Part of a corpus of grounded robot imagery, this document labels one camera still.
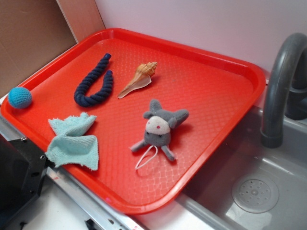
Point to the grey plastic sink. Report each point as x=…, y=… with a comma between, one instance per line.
x=246, y=186

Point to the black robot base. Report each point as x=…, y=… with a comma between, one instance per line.
x=22, y=171

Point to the red plastic tray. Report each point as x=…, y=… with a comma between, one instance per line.
x=216, y=90

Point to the grey plastic faucet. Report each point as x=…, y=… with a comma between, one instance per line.
x=287, y=90

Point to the tan spiral seashell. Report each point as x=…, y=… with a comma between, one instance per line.
x=141, y=78

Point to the grey plush mouse toy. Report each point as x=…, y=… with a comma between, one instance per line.
x=157, y=135

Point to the light blue cloth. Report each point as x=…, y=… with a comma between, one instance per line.
x=71, y=145

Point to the brown cardboard panel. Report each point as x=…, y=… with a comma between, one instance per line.
x=34, y=32

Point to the blue crocheted ball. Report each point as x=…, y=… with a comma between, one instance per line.
x=19, y=97

